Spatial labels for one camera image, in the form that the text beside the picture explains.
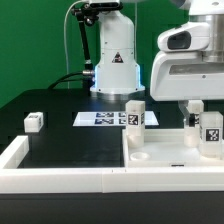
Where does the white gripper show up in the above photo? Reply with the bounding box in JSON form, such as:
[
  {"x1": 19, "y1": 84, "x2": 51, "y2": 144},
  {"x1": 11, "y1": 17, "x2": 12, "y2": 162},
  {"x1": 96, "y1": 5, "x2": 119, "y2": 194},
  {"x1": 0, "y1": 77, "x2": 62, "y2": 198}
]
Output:
[{"x1": 150, "y1": 22, "x2": 224, "y2": 127}]

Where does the white square tabletop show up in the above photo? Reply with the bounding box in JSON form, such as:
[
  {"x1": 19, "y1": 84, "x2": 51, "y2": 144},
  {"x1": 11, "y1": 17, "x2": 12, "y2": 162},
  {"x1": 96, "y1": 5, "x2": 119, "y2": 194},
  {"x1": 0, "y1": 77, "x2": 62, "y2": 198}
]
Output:
[{"x1": 122, "y1": 129, "x2": 224, "y2": 168}]

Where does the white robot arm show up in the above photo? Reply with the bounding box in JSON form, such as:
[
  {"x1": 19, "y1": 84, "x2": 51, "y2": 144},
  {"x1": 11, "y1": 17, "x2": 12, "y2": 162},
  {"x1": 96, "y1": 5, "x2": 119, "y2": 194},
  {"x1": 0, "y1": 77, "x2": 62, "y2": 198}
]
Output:
[{"x1": 89, "y1": 0, "x2": 224, "y2": 126}]

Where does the white marker sheet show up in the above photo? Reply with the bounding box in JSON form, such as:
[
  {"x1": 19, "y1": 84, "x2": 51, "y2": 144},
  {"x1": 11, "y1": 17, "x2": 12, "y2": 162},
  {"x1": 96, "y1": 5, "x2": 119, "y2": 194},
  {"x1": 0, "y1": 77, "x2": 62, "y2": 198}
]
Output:
[{"x1": 72, "y1": 111, "x2": 160, "y2": 127}]

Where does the white U-shaped fence wall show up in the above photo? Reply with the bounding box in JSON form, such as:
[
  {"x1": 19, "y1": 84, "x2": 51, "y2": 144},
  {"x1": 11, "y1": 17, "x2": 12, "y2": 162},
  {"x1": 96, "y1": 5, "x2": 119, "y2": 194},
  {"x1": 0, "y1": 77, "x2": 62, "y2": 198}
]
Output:
[{"x1": 0, "y1": 136, "x2": 224, "y2": 194}]

